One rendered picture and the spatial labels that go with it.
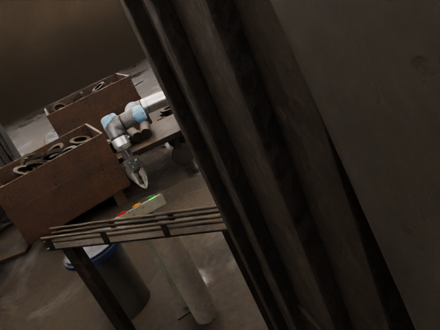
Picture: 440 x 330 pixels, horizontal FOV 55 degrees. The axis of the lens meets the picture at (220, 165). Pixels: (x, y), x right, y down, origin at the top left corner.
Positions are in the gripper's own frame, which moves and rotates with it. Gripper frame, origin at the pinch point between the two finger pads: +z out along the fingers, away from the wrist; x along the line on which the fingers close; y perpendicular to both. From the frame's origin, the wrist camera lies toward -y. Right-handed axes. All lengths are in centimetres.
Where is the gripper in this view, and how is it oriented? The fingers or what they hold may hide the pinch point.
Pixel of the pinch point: (145, 185)
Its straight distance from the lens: 198.7
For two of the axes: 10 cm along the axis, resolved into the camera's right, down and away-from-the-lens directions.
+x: 8.6, -4.7, 2.1
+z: 4.7, 8.8, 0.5
